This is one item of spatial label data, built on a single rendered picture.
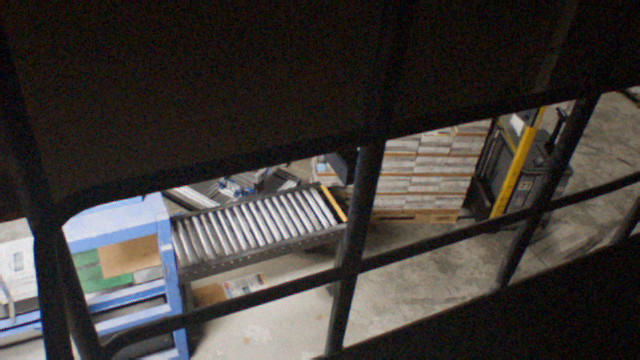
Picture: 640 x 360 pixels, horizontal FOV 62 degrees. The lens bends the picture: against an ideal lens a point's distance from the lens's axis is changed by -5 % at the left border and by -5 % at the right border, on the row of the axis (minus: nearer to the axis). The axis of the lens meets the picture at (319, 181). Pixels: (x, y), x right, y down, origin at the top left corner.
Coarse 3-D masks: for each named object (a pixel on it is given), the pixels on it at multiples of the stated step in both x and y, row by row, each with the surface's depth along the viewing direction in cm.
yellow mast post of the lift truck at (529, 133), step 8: (544, 112) 443; (536, 120) 448; (528, 128) 454; (536, 128) 453; (528, 136) 458; (520, 144) 467; (528, 144) 464; (520, 152) 470; (520, 160) 476; (512, 168) 482; (520, 168) 482; (512, 176) 488; (504, 184) 497; (512, 184) 495; (504, 192) 501; (504, 200) 508; (496, 208) 514; (504, 208) 516
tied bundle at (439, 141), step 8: (448, 128) 485; (424, 136) 473; (432, 136) 474; (440, 136) 475; (448, 136) 476; (424, 144) 479; (432, 144) 479; (440, 144) 480; (448, 144) 481; (424, 152) 485; (432, 152) 485; (440, 152) 485; (448, 152) 486
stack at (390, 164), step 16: (384, 160) 487; (400, 160) 488; (416, 160) 491; (432, 160) 492; (320, 176) 492; (336, 176) 493; (384, 176) 500; (400, 176) 501; (416, 176) 503; (432, 176) 505; (384, 208) 526; (400, 208) 529; (416, 208) 531; (432, 208) 533
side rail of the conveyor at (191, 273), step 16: (288, 240) 405; (304, 240) 408; (320, 240) 416; (224, 256) 388; (240, 256) 389; (256, 256) 396; (272, 256) 404; (192, 272) 378; (208, 272) 385; (224, 272) 392
